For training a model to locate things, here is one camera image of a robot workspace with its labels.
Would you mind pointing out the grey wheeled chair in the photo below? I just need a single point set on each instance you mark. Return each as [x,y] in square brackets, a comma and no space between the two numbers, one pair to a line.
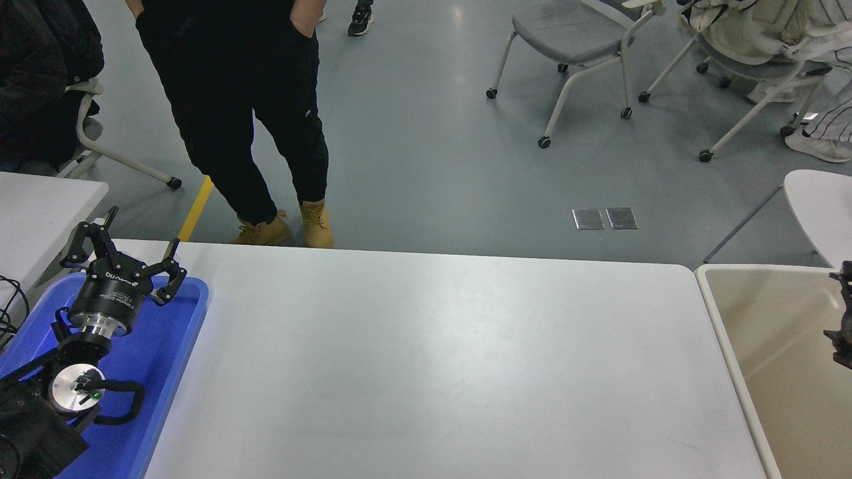
[566,30]

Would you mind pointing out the large pale bin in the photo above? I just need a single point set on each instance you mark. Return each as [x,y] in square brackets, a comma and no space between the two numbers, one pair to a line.
[779,346]

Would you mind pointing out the white frame wheeled chair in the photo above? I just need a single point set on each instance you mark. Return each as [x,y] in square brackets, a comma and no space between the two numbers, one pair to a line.
[86,143]

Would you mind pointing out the white side table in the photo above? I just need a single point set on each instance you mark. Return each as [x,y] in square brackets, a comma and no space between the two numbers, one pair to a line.
[33,213]

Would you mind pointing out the white round table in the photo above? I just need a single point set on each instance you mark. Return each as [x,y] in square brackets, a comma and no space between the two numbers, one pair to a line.
[822,213]

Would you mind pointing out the black padded coat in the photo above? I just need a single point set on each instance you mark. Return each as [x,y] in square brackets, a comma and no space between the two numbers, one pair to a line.
[40,66]

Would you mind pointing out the blue plastic tray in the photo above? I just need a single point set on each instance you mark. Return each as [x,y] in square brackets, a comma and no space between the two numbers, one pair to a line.
[166,372]

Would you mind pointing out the person's left forearm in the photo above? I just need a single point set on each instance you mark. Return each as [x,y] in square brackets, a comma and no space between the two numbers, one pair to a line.
[306,14]

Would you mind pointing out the person's right forearm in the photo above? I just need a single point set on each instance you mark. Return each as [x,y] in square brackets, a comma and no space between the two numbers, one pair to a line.
[135,8]

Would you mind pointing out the person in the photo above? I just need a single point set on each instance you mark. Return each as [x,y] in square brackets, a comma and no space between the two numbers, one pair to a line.
[829,123]
[226,100]
[360,20]

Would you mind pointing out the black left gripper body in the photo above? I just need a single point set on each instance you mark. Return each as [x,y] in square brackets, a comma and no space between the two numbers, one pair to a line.
[112,293]

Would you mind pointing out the cream wheeled office chair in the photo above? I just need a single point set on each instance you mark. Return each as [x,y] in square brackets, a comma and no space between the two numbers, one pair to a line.
[745,33]

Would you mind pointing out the metal floor plate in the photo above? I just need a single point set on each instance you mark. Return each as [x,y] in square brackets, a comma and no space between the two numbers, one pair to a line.
[588,219]
[622,218]

